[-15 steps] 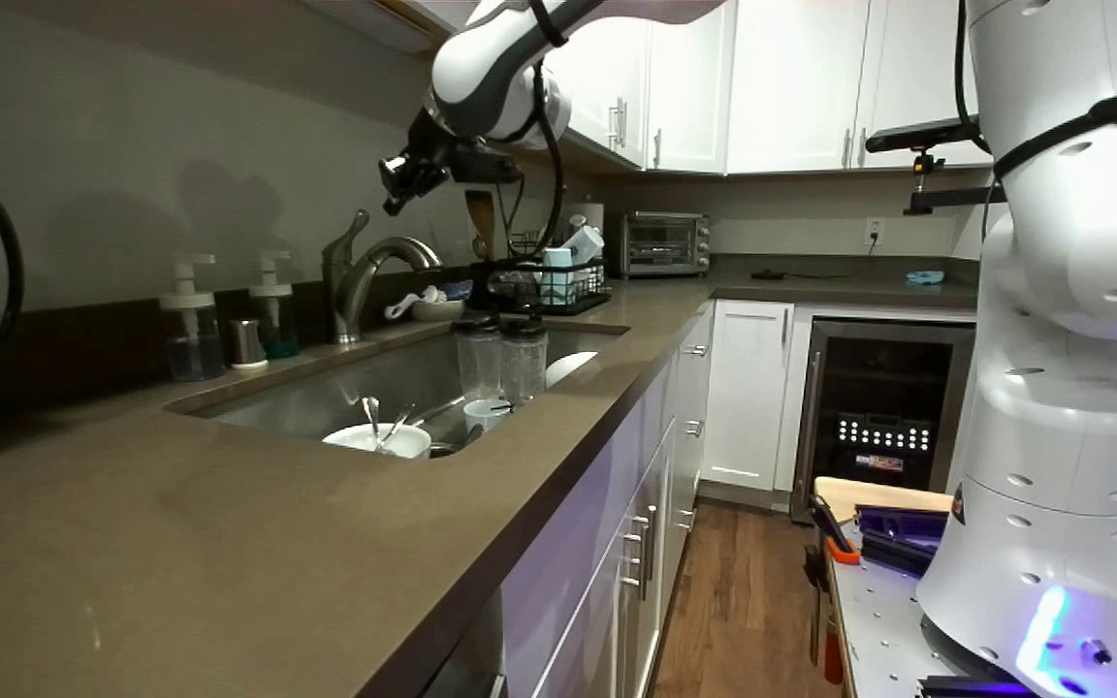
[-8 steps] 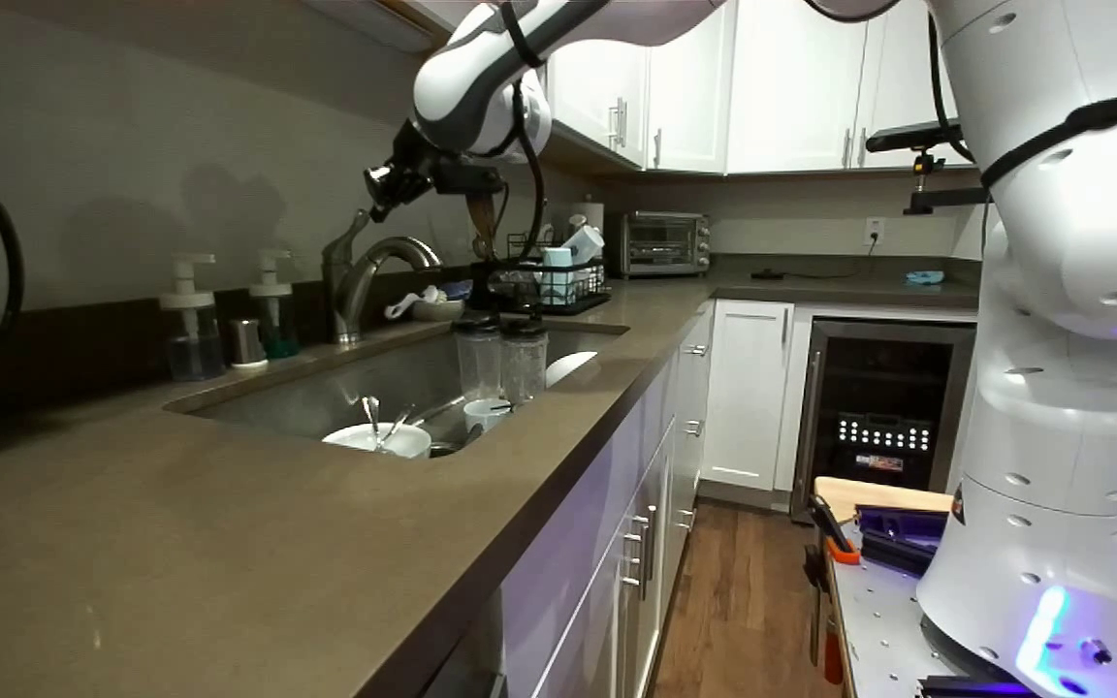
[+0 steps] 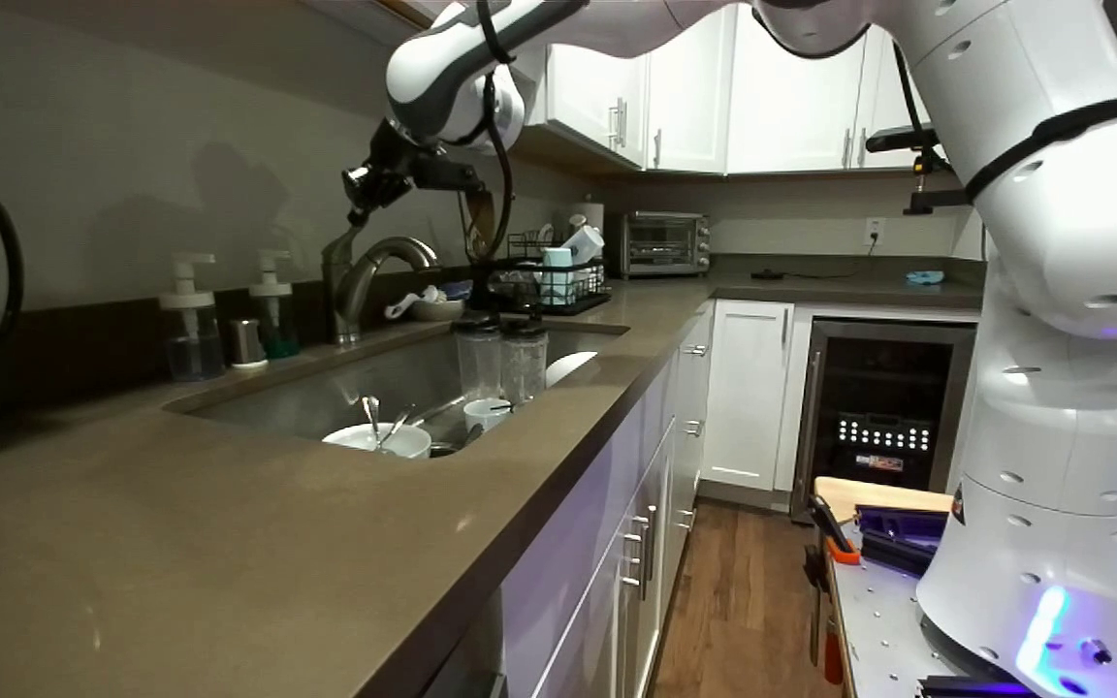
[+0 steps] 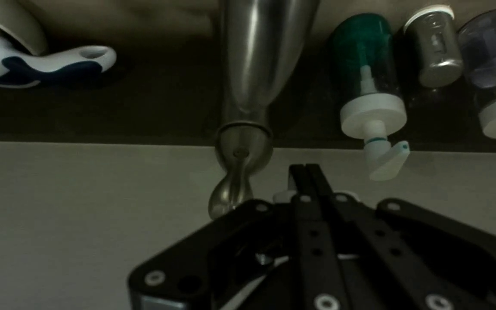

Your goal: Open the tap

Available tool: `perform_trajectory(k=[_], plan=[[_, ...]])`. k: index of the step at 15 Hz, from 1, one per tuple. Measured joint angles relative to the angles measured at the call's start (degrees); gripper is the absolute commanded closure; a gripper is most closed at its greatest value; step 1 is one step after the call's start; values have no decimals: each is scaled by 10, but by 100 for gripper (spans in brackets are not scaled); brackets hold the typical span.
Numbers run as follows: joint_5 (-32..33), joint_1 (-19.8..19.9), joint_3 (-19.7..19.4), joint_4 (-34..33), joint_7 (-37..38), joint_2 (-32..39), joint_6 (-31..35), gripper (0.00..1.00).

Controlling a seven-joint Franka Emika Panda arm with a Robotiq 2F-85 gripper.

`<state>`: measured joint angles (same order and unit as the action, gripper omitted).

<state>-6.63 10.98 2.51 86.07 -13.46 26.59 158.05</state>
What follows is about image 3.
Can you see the white perforated robot table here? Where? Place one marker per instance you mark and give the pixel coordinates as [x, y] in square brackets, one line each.
[881, 634]

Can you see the white mug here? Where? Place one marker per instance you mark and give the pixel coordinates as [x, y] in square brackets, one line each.
[488, 411]

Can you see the steel kitchen faucet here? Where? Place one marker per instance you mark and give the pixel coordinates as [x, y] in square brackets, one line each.
[351, 285]

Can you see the white cabinets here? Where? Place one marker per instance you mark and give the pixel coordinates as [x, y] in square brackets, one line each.
[689, 91]
[746, 390]

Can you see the wooden board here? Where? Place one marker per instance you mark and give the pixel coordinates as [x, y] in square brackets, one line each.
[881, 496]

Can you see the clear soap dispenser white pump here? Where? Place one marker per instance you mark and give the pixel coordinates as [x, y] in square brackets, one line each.
[188, 324]

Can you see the dark purple tray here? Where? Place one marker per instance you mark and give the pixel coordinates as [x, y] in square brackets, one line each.
[909, 536]

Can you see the black wine cooler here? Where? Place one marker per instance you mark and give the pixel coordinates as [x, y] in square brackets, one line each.
[881, 411]

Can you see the green soap dispenser white pump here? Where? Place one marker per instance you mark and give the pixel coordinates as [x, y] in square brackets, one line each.
[278, 315]

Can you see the wall power outlet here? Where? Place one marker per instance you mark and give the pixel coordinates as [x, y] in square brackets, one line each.
[875, 236]

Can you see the metal utensil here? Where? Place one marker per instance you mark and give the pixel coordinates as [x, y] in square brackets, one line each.
[369, 415]

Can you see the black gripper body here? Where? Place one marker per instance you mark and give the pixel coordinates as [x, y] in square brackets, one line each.
[410, 161]

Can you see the glass jar black lid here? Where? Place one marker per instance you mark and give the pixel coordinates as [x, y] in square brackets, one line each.
[525, 361]
[480, 361]

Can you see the silver toaster oven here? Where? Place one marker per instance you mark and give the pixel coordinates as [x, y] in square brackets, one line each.
[661, 247]

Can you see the grey brush holder bowl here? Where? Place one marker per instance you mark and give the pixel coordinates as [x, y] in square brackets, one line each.
[428, 312]

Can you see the white lower cabinets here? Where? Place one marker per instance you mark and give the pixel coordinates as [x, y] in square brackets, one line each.
[746, 390]

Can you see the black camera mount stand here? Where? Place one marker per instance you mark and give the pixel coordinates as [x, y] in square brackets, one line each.
[909, 136]

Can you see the stainless steel sink basin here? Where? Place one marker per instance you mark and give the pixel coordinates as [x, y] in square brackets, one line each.
[329, 395]

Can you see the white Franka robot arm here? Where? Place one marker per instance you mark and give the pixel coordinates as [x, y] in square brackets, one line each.
[1077, 390]

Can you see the white bowl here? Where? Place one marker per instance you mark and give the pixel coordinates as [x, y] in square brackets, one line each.
[391, 445]

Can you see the white container in rack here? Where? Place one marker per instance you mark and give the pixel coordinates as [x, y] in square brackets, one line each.
[572, 267]

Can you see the small metal cup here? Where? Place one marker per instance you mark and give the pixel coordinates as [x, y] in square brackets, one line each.
[247, 343]

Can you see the white upper cabinets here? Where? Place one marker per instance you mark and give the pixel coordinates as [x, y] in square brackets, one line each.
[689, 91]

